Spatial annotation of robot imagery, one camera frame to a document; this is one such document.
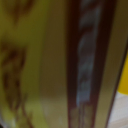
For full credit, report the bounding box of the yellow bowl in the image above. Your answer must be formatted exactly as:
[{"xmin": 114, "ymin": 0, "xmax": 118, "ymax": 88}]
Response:
[{"xmin": 117, "ymin": 56, "xmax": 128, "ymax": 98}]

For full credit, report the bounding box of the yellow red patterned box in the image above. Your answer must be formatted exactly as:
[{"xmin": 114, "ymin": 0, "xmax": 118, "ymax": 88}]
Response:
[{"xmin": 0, "ymin": 0, "xmax": 128, "ymax": 128}]

